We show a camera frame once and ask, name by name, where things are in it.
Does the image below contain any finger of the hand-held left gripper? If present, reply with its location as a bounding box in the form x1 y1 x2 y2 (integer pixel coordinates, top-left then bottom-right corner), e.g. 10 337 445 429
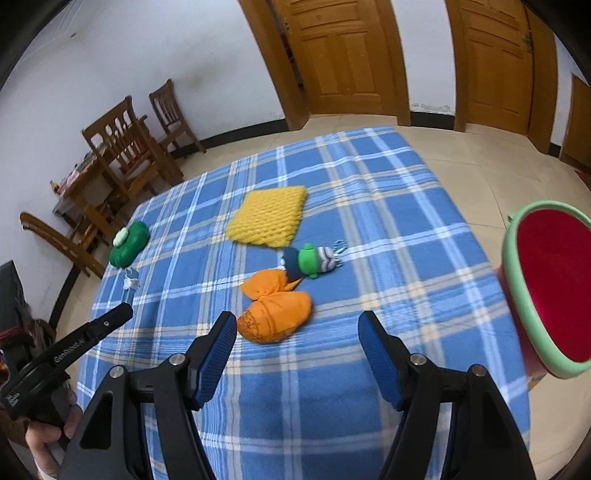
46 302 135 367

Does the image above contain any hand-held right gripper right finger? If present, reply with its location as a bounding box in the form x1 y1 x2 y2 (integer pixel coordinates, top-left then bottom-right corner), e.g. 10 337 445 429
358 311 536 480

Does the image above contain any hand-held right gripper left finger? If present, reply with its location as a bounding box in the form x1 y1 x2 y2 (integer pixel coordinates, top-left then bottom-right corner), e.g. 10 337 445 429
60 311 238 480

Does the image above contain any person's left hand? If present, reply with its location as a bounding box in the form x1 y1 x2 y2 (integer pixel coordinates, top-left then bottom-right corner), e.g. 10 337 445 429
25 390 84 478

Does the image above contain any orange crumpled bag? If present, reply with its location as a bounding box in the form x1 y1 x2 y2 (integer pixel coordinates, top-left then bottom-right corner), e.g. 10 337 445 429
237 269 313 344

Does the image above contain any wooden chair with curved back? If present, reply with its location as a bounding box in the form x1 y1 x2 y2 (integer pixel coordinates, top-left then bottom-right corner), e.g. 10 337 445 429
19 211 107 280

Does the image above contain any green clover-shaped box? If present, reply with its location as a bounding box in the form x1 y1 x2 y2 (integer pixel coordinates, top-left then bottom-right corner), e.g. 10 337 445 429
108 222 151 268

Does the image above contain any wooden dining table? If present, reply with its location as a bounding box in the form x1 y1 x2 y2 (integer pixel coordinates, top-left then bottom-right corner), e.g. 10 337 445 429
51 152 139 241

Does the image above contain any yellow foam mesh sleeve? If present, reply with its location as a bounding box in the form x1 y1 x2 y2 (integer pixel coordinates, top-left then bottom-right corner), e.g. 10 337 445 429
225 185 308 247

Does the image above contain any blue plaid tablecloth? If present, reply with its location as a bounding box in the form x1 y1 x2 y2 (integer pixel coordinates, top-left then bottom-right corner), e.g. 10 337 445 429
76 126 532 480

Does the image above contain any large wooden chair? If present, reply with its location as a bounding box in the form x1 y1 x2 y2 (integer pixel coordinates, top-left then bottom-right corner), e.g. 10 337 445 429
82 96 183 199

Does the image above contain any small wooden chair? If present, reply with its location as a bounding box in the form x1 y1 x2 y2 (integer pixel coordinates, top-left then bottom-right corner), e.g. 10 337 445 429
148 78 207 160

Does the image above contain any wooden panel door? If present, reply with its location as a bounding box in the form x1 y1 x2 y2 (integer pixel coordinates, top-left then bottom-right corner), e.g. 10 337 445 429
272 0 384 116
457 0 532 134

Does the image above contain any green striped plush keychain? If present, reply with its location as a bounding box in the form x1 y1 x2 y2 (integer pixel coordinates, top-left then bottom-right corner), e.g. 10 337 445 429
277 240 347 281

